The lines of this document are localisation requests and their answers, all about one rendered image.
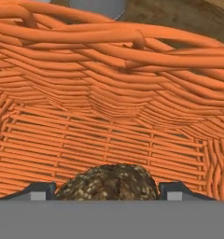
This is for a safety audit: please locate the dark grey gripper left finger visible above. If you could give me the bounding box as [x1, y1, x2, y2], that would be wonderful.
[0, 181, 58, 202]

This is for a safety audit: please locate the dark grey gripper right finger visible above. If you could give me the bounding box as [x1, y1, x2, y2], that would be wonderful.
[158, 181, 217, 202]

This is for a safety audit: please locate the brown seeded bread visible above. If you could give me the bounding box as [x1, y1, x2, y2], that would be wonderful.
[55, 163, 161, 202]

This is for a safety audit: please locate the orange wicker basket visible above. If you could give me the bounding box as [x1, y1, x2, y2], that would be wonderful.
[0, 0, 224, 202]

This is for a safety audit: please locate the grey round plate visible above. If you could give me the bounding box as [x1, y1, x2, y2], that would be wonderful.
[49, 0, 128, 21]

